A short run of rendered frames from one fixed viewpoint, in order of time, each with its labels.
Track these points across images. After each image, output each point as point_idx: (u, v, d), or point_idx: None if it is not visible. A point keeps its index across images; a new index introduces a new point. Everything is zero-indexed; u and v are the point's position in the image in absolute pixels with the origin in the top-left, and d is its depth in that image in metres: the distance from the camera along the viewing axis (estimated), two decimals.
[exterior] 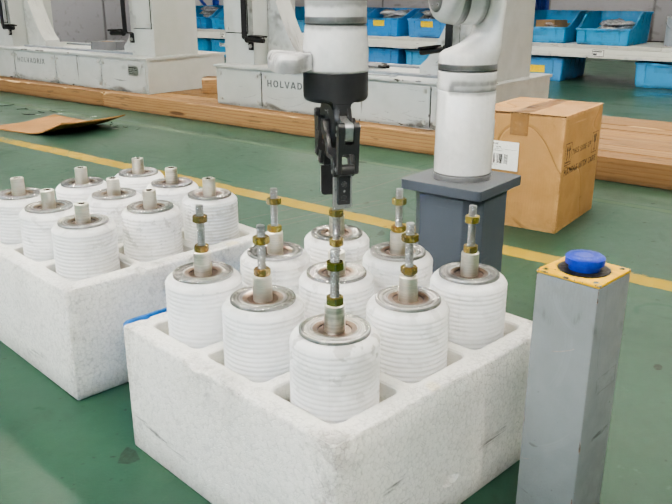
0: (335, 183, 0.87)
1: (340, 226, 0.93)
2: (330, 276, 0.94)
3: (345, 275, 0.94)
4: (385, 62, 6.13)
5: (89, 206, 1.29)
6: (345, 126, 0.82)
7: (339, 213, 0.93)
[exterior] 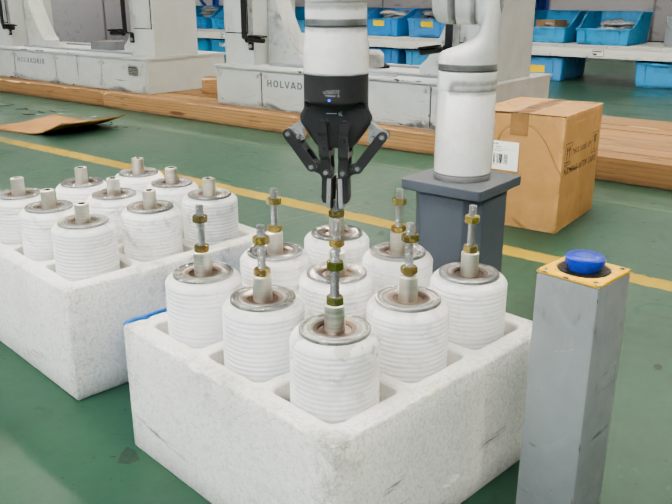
0: None
1: (332, 227, 0.93)
2: (346, 272, 0.95)
3: None
4: (385, 62, 6.13)
5: (89, 206, 1.29)
6: (286, 131, 0.91)
7: (338, 217, 0.92)
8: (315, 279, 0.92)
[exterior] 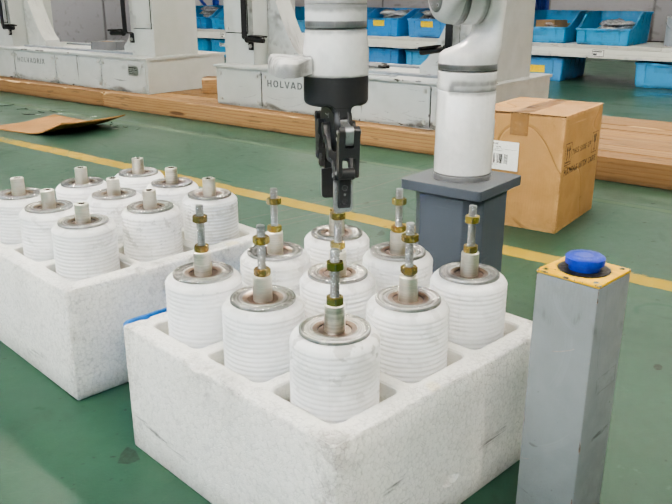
0: (336, 187, 0.87)
1: (339, 230, 0.93)
2: (342, 277, 0.94)
3: (348, 272, 0.95)
4: (385, 62, 6.13)
5: (89, 206, 1.29)
6: (345, 130, 0.82)
7: (344, 216, 0.93)
8: (315, 265, 0.97)
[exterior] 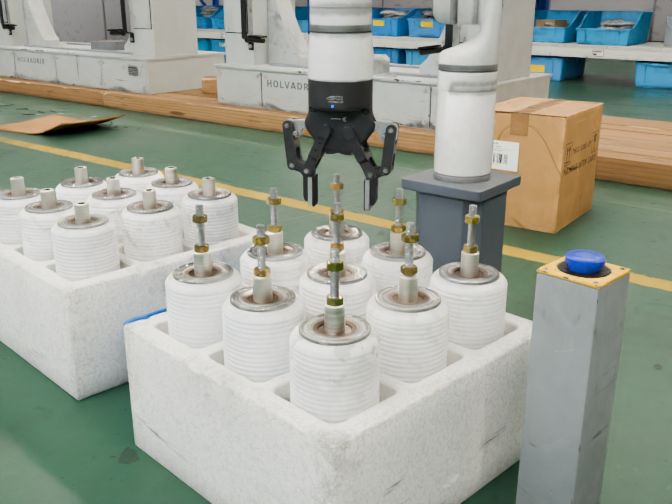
0: (312, 178, 0.93)
1: (333, 230, 0.93)
2: None
3: (327, 272, 0.95)
4: None
5: (89, 206, 1.29)
6: (287, 121, 0.91)
7: (334, 220, 0.92)
8: None
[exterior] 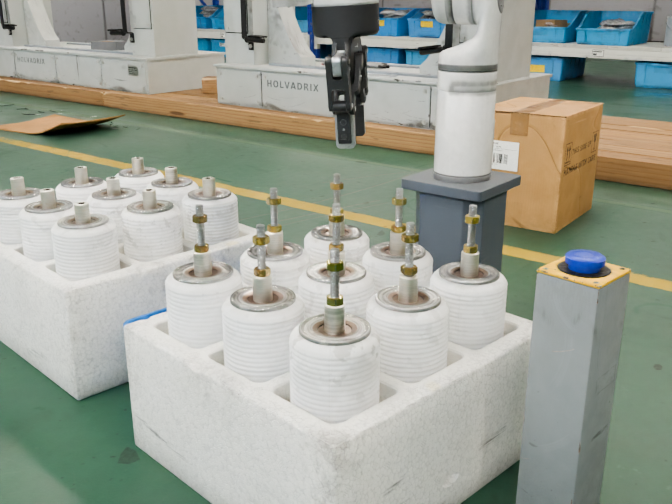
0: (336, 121, 0.85)
1: (333, 231, 0.93)
2: None
3: (346, 275, 0.94)
4: (385, 62, 6.13)
5: (89, 206, 1.29)
6: (331, 60, 0.80)
7: (332, 221, 0.92)
8: None
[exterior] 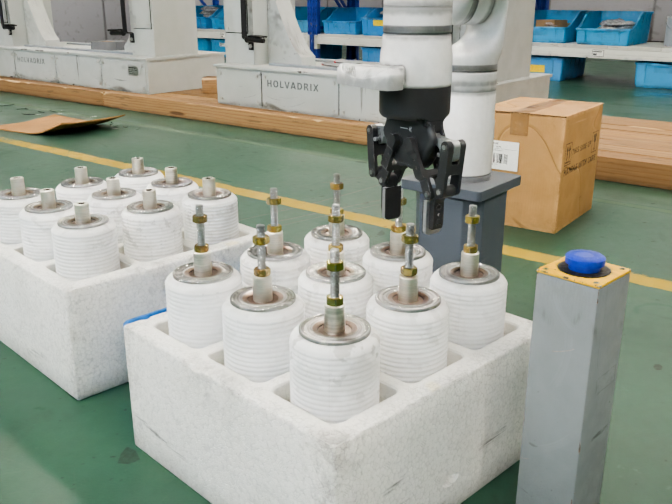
0: (428, 207, 0.79)
1: (335, 233, 0.93)
2: (330, 276, 0.94)
3: (345, 275, 0.94)
4: None
5: (89, 206, 1.29)
6: (453, 144, 0.75)
7: (342, 220, 0.93)
8: None
